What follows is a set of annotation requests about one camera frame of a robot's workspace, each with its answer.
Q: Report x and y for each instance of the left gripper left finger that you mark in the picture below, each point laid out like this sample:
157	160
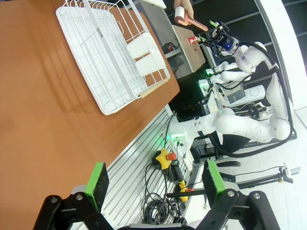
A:
96	184

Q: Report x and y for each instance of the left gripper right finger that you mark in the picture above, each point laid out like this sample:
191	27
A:
212	182

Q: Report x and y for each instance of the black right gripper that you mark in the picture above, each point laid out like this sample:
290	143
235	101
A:
225	42

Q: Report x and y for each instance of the pink spatula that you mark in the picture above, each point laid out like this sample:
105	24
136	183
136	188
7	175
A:
178	14

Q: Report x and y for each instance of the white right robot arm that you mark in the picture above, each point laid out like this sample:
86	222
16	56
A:
239	124

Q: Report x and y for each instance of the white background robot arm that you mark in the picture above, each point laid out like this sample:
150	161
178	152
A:
230	74

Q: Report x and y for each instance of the person's hand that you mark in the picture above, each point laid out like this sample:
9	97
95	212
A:
185	4

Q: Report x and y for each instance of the red can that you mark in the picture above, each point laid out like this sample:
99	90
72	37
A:
192	40

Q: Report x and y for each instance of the small brown side table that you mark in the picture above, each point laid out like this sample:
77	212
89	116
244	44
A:
189	57

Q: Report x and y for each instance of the black tripod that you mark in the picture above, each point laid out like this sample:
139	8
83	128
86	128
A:
259	179

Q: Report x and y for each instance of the yellow emergency stop button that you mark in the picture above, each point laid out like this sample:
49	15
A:
163	159

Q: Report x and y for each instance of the white control box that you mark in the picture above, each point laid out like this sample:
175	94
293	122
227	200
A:
204	87

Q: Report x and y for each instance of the small display monitor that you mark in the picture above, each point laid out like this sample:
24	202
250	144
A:
233	95

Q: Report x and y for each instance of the white plastic cutlery cup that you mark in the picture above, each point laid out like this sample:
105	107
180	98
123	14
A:
141	45
148	64

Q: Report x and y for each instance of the white rounded device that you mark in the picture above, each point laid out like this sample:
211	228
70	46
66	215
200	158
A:
255	92

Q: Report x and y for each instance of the white power strip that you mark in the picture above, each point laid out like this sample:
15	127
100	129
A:
254	110

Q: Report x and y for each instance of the aluminium profile base plate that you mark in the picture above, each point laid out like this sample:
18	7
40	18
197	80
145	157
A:
134	163

